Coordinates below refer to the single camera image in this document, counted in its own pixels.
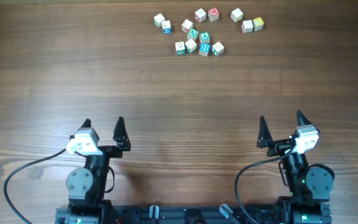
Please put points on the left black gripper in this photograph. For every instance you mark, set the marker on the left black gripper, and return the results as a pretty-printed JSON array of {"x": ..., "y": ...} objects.
[{"x": 119, "y": 137}]

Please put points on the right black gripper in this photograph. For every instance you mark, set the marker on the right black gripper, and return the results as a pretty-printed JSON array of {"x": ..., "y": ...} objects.
[{"x": 265, "y": 140}]

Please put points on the green-sided picture block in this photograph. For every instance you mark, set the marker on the green-sided picture block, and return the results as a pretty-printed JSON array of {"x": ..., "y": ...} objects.
[{"x": 180, "y": 48}]

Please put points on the blue H block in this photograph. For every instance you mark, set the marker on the blue H block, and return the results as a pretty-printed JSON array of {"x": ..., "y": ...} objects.
[{"x": 204, "y": 49}]

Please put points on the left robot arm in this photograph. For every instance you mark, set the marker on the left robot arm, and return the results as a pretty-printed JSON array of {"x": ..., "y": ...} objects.
[{"x": 87, "y": 185}]

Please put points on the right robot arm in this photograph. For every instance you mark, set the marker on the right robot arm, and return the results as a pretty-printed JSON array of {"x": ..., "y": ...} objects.
[{"x": 309, "y": 185}]

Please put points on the teal-sided circle block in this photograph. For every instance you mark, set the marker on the teal-sided circle block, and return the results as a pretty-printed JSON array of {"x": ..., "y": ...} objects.
[{"x": 217, "y": 48}]

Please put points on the yellow block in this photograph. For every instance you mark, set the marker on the yellow block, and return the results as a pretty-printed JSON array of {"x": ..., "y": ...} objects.
[{"x": 258, "y": 23}]

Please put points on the red-sided white block right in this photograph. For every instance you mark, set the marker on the red-sided white block right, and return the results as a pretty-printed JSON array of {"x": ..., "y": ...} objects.
[{"x": 247, "y": 26}]

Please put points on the blue-sided block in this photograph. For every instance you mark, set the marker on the blue-sided block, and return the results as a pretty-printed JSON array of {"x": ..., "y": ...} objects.
[{"x": 166, "y": 27}]

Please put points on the green-edged white block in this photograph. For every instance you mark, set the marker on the green-edged white block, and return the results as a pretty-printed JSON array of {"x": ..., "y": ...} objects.
[{"x": 190, "y": 45}]

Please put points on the green V block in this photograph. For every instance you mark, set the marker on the green V block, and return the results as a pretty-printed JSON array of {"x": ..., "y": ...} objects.
[{"x": 204, "y": 37}]

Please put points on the green-edged block far left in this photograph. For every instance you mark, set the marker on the green-edged block far left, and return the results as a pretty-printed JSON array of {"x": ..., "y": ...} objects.
[{"x": 158, "y": 19}]

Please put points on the plain white block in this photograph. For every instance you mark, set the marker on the plain white block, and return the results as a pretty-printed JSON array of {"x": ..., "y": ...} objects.
[{"x": 237, "y": 15}]

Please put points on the green N block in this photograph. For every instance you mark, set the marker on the green N block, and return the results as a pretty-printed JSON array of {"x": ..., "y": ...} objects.
[{"x": 193, "y": 34}]

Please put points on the red-sided block centre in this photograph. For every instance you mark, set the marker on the red-sided block centre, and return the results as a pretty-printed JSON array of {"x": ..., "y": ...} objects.
[{"x": 186, "y": 26}]

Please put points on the red M block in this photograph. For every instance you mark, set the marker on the red M block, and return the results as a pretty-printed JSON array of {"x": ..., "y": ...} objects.
[{"x": 213, "y": 14}]

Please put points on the red-edged white block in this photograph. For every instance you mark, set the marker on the red-edged white block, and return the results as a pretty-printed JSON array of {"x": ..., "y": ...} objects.
[{"x": 200, "y": 15}]

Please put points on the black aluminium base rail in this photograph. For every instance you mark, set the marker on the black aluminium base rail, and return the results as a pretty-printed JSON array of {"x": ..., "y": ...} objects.
[{"x": 191, "y": 214}]

